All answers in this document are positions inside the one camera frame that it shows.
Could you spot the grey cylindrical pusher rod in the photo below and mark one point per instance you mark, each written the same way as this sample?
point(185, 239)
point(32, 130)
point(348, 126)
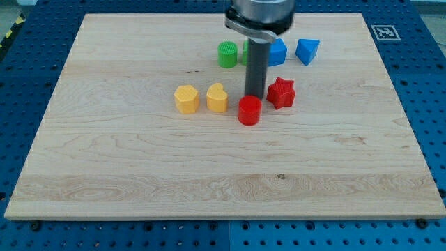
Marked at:
point(256, 68)

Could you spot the red cylinder block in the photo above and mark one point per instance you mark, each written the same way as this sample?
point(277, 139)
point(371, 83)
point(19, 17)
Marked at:
point(249, 110)

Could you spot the red star block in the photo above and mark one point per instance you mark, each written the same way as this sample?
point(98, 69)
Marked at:
point(281, 93)

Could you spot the green block behind rod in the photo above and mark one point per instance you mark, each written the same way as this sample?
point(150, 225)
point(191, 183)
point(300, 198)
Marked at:
point(245, 52)

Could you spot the blue cube block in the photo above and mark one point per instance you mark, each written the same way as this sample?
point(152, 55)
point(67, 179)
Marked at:
point(278, 51)

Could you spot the green cylinder block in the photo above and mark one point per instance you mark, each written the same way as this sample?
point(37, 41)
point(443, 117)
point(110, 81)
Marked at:
point(227, 54)

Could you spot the blue triangle block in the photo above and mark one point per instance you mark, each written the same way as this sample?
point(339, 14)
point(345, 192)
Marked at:
point(306, 50)

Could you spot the yellow heart block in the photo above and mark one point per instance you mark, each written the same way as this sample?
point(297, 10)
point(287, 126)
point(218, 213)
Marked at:
point(217, 98)

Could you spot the yellow hexagon block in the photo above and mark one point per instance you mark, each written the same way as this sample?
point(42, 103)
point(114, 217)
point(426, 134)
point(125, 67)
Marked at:
point(186, 99)

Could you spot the white fiducial marker tag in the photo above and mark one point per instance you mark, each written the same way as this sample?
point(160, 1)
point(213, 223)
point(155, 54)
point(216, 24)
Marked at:
point(385, 32)

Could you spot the light wooden board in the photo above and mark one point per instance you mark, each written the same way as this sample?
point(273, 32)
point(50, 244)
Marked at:
point(113, 146)

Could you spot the yellow black hazard tape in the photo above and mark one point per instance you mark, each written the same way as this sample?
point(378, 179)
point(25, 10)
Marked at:
point(12, 33)

